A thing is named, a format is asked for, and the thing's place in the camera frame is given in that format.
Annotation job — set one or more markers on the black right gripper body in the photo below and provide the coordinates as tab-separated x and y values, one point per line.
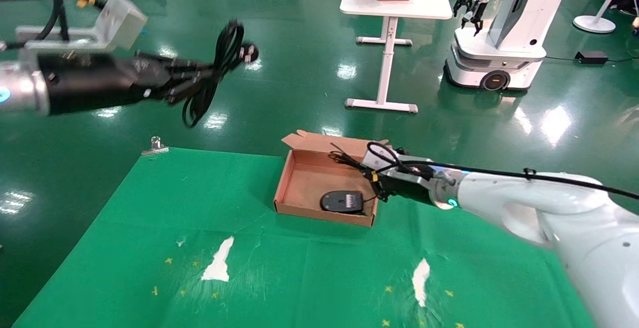
407	189

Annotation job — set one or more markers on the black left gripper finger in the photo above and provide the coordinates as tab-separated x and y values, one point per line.
174	66
179	89

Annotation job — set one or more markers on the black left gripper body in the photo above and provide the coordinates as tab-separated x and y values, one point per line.
95	81

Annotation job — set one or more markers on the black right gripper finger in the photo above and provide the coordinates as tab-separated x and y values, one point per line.
377	178
382	193

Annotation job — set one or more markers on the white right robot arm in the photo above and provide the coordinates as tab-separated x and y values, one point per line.
549	208

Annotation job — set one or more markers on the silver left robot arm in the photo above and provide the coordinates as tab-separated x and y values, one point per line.
20	86

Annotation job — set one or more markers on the open brown cardboard box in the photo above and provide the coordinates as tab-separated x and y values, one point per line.
304	183

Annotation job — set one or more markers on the metal binder clip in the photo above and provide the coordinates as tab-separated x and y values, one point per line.
156	149

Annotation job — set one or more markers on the green table mat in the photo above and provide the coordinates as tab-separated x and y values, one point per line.
309	268

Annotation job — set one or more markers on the white wheeled background robot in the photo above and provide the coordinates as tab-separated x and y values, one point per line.
500	53

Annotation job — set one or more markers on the black power adapter brick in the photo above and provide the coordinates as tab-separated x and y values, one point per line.
591	57

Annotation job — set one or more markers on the white floor stand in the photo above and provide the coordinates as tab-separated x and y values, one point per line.
593	24

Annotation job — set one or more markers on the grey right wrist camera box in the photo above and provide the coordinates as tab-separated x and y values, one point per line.
373	158

